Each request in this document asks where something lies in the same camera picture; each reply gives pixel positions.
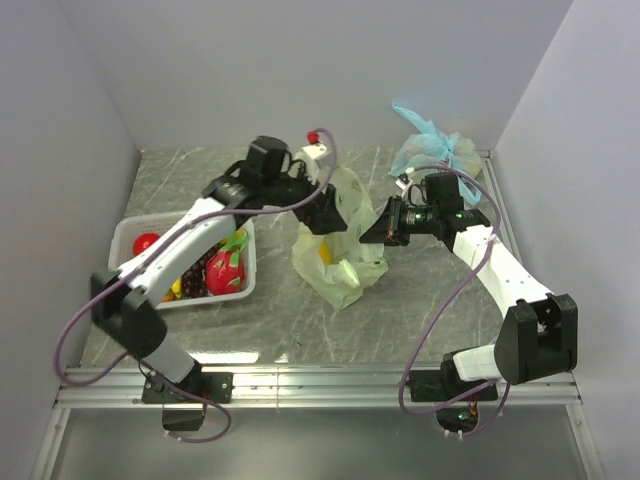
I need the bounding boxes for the pink fake dragon fruit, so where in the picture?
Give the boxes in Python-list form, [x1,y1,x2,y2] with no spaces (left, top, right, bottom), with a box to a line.
[205,229,249,296]

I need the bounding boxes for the dark purple fake grapes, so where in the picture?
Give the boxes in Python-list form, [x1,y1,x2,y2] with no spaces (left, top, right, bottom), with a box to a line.
[181,248,216,299]

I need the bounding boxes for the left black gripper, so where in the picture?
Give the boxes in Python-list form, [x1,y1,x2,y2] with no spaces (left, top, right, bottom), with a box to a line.
[262,160,347,233]

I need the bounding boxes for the aluminium mounting rail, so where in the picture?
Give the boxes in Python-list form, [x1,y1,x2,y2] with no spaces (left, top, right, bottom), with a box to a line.
[54,364,584,410]

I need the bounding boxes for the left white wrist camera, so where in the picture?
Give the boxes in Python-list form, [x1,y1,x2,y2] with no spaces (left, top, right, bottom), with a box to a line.
[294,130,332,179]

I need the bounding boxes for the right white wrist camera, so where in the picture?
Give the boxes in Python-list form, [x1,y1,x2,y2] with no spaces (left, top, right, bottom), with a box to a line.
[395,173,413,199]

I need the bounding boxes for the red fake apple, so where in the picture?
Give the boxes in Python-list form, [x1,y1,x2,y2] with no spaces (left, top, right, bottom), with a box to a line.
[132,232,160,256]

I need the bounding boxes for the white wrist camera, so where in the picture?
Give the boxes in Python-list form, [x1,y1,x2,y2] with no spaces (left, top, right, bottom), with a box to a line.
[294,130,332,179]
[395,173,413,199]

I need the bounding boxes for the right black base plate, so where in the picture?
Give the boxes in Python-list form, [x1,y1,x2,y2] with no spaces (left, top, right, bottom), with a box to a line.
[407,369,483,403]

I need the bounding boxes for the tied blue plastic bag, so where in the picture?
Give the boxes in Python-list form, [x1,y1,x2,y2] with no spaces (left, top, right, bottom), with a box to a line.
[389,104,482,178]

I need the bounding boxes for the yellow fake banana bunch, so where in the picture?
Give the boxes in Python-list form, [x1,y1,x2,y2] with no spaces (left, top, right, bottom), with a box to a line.
[163,279,182,302]

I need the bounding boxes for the light green plastic bag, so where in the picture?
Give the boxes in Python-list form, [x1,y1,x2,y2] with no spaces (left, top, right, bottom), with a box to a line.
[292,166,388,311]

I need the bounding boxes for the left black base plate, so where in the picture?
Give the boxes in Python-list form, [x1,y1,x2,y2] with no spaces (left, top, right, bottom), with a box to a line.
[141,372,233,404]

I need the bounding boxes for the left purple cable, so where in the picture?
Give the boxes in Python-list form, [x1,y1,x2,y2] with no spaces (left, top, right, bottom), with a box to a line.
[52,128,337,444]

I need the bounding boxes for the purple cable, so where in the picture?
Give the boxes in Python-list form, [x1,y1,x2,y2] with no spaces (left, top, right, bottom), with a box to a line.
[52,128,337,444]
[397,166,511,436]

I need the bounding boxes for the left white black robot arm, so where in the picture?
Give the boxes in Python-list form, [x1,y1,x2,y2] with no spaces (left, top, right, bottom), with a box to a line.
[90,128,347,402]

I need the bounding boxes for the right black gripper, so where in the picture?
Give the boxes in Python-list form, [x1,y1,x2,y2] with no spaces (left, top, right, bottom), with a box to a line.
[360,195,439,247]

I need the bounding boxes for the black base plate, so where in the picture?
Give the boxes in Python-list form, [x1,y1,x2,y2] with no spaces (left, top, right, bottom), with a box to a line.
[141,372,233,404]
[407,369,483,403]

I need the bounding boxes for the yellow fake mango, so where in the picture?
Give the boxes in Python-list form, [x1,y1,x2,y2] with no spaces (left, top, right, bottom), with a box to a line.
[318,240,333,265]

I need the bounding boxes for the white plastic basket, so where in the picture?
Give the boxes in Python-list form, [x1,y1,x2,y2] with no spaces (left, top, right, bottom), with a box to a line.
[108,211,257,311]

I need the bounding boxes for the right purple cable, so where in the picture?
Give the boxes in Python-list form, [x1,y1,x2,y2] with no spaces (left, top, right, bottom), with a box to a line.
[397,166,511,436]

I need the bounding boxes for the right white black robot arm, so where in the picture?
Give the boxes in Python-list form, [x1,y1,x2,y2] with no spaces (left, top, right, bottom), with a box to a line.
[360,167,578,400]

